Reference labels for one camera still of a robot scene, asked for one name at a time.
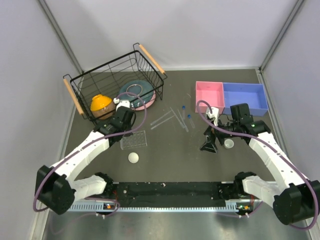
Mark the pink ceramic plate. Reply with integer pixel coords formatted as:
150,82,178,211
130,91,156,111

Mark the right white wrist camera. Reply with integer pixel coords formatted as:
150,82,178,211
205,106,220,126

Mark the blue ceramic plate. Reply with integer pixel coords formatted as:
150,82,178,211
118,79,154,109

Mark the grey slotted cable duct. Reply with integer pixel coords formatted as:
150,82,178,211
67,201,253,213

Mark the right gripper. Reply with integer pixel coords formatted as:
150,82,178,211
200,117,240,153

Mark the white round lid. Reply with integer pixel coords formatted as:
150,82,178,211
128,152,139,164

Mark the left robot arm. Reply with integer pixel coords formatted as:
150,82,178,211
33,106,136,215

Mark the clear pipette long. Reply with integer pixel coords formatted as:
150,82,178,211
150,110,172,126

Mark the small white cup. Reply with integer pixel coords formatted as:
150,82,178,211
224,139,235,149

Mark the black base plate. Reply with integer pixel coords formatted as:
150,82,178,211
84,181,251,208

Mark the clear test tube rack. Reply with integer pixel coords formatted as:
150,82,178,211
120,130,148,150

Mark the black wire dish basket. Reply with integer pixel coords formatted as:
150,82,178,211
63,42,168,125

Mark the yellow and brown bowl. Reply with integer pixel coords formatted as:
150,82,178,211
90,94,116,120

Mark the pink plastic bin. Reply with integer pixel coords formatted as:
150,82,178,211
195,81,225,114

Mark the blue plastic bin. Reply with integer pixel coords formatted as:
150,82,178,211
223,82,269,117

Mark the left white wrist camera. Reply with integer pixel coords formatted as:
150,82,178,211
113,97,131,111

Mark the blue capped tube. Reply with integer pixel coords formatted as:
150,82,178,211
187,114,195,129
182,105,186,121

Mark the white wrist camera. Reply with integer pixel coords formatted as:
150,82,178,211
113,97,131,111
205,106,220,126

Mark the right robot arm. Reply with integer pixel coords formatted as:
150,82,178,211
196,100,320,230

